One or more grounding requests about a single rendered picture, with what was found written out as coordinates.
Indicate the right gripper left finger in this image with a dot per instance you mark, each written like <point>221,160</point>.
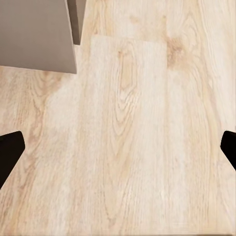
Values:
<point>12,146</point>

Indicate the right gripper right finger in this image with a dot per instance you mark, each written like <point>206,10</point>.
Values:
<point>228,146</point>

